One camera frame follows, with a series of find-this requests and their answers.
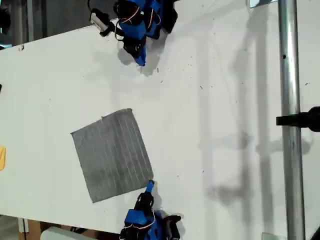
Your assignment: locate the black camera box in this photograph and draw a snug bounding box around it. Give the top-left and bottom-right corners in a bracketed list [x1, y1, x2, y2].
[89, 8, 113, 38]

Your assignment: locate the black clamp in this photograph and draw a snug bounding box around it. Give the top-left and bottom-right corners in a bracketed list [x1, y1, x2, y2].
[275, 106, 320, 133]

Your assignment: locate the grey striped towel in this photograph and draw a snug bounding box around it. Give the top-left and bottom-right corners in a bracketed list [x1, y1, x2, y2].
[70, 107, 155, 204]

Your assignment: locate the steel post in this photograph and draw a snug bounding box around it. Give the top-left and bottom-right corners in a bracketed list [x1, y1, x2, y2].
[277, 0, 307, 240]

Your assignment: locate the yellow object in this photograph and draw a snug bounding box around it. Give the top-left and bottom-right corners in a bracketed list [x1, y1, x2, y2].
[0, 146, 7, 172]

